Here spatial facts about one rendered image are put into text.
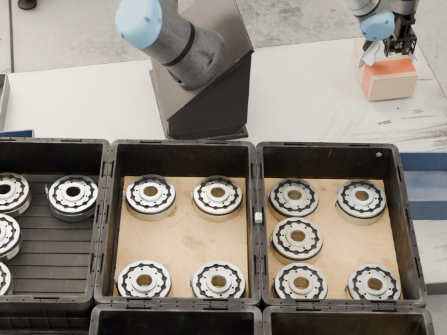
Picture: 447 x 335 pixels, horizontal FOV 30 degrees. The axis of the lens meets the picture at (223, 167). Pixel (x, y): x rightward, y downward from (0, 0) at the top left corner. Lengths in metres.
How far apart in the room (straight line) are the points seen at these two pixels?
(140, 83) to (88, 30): 1.31
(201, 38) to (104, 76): 0.42
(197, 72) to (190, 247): 0.43
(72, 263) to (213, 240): 0.28
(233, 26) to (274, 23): 1.58
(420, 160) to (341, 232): 0.37
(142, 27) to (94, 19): 1.74
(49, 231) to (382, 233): 0.68
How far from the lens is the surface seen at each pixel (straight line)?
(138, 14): 1.83
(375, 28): 1.87
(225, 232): 1.71
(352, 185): 1.79
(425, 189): 2.02
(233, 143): 1.74
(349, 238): 1.73
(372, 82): 2.15
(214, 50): 1.91
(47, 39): 3.47
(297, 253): 1.66
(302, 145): 1.75
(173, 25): 1.85
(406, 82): 2.18
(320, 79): 2.24
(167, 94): 2.01
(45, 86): 2.23
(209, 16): 2.03
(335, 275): 1.67
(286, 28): 3.50
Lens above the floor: 2.20
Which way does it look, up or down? 49 degrees down
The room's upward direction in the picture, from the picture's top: 2 degrees clockwise
